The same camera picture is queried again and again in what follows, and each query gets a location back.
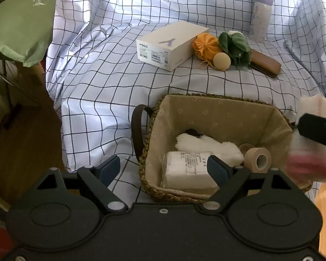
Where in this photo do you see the woven basket with beige lining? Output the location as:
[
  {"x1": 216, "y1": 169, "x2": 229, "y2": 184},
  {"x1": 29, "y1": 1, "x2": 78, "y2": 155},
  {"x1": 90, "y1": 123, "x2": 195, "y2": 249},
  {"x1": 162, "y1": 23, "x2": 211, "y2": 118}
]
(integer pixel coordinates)
[{"x1": 131, "y1": 94, "x2": 313, "y2": 204}]

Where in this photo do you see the red object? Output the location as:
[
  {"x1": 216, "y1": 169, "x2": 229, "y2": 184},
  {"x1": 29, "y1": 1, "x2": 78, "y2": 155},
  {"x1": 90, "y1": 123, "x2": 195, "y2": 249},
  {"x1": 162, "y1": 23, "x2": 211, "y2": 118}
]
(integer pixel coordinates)
[{"x1": 0, "y1": 224, "x2": 15, "y2": 253}]

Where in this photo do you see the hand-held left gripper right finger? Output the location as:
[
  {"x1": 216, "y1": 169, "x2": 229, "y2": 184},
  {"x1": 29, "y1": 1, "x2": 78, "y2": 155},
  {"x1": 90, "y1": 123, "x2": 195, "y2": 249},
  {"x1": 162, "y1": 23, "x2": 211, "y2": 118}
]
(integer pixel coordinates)
[{"x1": 202, "y1": 154, "x2": 294, "y2": 212}]

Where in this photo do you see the white and pink plush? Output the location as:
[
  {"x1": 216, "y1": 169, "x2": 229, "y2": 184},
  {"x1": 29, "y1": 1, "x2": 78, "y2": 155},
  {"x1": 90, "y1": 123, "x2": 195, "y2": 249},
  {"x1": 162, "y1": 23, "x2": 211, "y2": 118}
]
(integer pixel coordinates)
[{"x1": 285, "y1": 94, "x2": 326, "y2": 184}]

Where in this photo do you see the purple lidded bottle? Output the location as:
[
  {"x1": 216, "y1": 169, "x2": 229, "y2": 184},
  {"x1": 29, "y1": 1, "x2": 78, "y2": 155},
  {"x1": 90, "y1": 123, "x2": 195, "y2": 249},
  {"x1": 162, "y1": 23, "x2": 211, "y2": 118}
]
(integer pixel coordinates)
[{"x1": 248, "y1": 0, "x2": 273, "y2": 43}]

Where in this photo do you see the white cardboard box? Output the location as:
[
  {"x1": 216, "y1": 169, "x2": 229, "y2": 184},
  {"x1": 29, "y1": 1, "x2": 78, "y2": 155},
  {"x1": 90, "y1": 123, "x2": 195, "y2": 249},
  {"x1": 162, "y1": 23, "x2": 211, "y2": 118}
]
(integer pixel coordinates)
[{"x1": 136, "y1": 20, "x2": 210, "y2": 72}]

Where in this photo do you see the checked bed sheet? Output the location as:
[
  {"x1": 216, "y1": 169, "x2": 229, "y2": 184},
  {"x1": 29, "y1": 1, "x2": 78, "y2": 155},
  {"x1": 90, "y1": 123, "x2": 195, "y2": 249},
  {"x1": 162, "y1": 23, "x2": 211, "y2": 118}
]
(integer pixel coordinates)
[{"x1": 45, "y1": 0, "x2": 326, "y2": 199}]

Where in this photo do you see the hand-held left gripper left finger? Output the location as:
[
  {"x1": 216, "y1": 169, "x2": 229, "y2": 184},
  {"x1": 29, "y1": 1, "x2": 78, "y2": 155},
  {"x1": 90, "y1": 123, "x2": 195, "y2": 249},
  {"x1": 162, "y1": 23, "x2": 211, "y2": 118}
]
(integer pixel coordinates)
[{"x1": 34, "y1": 155, "x2": 128, "y2": 213}]

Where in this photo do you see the brown leather case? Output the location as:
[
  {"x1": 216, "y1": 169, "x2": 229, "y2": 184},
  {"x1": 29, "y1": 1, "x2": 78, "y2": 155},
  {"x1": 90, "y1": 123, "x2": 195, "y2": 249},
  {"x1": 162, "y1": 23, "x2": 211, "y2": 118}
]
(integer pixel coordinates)
[{"x1": 247, "y1": 49, "x2": 282, "y2": 80}]

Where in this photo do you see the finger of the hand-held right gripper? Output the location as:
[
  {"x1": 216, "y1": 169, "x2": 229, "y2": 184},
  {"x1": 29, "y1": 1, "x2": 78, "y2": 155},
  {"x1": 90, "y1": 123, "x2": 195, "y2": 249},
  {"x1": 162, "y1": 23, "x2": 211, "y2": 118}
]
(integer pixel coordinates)
[{"x1": 296, "y1": 113, "x2": 326, "y2": 153}]

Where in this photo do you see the cream foam ball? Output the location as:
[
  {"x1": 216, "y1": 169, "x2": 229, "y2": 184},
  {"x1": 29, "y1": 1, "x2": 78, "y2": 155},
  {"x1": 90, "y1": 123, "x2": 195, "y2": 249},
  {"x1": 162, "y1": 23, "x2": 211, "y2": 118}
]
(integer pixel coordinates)
[{"x1": 212, "y1": 53, "x2": 231, "y2": 72}]

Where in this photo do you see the orange gathered cloth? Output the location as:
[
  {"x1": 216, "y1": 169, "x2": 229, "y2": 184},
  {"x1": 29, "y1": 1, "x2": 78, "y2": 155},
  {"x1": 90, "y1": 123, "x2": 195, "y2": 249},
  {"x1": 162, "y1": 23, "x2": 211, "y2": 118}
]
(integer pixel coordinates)
[{"x1": 193, "y1": 33, "x2": 223, "y2": 66}]

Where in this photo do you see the black metal stand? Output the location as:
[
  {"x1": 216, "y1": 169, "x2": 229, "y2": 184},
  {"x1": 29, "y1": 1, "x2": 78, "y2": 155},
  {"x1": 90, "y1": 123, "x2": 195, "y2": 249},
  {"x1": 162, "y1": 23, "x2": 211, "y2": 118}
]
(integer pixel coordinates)
[{"x1": 0, "y1": 57, "x2": 22, "y2": 129}]

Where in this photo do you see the white fluffy towel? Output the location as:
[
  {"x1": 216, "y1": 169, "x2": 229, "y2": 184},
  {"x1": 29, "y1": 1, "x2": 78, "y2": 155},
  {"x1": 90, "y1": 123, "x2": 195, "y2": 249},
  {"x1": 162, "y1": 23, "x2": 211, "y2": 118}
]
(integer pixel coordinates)
[{"x1": 175, "y1": 133, "x2": 245, "y2": 167}]

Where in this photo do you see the green printed pillow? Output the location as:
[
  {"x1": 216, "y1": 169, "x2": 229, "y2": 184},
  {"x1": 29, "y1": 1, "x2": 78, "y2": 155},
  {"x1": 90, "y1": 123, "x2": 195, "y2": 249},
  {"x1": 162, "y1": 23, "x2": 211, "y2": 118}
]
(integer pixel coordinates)
[{"x1": 0, "y1": 0, "x2": 61, "y2": 67}]

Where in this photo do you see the white tissue packet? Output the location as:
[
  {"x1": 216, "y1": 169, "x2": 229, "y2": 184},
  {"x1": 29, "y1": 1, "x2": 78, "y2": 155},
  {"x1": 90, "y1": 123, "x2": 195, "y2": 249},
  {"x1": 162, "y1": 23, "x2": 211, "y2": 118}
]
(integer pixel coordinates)
[{"x1": 160, "y1": 150, "x2": 220, "y2": 189}]

